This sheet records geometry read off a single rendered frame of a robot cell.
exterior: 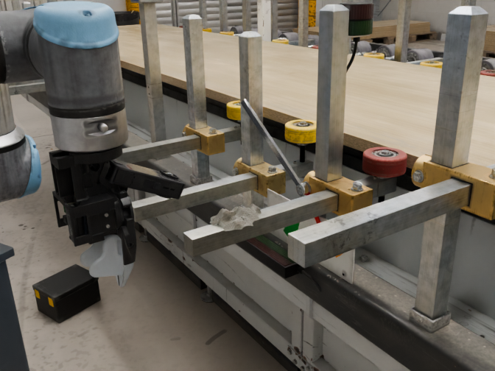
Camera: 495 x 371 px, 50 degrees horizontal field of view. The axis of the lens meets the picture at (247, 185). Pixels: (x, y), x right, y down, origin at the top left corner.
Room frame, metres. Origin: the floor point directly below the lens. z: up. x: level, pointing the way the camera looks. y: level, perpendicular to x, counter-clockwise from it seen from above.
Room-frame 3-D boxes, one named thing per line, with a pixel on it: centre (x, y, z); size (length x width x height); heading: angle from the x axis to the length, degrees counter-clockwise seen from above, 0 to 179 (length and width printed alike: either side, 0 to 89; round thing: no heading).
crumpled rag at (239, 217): (0.76, 0.02, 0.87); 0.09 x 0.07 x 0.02; 123
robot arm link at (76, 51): (0.65, 0.20, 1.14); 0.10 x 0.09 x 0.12; 36
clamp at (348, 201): (0.90, -0.16, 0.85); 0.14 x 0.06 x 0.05; 33
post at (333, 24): (0.92, -0.15, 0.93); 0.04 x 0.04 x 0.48; 33
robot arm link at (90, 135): (0.64, 0.19, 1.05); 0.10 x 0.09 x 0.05; 34
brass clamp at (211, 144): (1.32, 0.11, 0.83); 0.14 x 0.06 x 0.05; 33
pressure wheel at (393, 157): (0.94, -0.26, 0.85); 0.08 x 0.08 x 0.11
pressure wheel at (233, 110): (1.36, 0.01, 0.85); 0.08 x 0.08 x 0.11
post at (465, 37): (0.71, -0.28, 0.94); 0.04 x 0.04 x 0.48; 33
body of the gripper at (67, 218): (0.64, 0.20, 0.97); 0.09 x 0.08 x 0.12; 124
